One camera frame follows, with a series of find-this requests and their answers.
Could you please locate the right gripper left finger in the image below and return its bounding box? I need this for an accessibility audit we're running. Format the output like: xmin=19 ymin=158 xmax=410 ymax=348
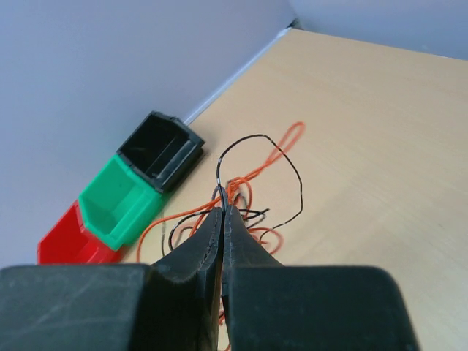
xmin=1 ymin=208 xmax=223 ymax=350

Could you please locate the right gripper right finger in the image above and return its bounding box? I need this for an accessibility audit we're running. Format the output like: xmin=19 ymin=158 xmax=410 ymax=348
xmin=221 ymin=206 xmax=420 ymax=350

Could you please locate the black thin wire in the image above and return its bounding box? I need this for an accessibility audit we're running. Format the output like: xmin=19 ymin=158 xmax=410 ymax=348
xmin=160 ymin=133 xmax=304 ymax=257

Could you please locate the orange wire bundle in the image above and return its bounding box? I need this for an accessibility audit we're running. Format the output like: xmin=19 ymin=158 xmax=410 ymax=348
xmin=137 ymin=121 xmax=306 ymax=264

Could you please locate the green plastic bin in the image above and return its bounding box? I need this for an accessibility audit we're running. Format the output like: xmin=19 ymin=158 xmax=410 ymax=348
xmin=78 ymin=154 xmax=168 ymax=251

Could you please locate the red plastic bin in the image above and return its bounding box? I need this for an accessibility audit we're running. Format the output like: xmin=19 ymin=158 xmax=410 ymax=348
xmin=37 ymin=201 xmax=127 ymax=265

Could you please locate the black plastic bin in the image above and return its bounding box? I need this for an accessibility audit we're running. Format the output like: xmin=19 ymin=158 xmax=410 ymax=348
xmin=117 ymin=111 xmax=205 ymax=193

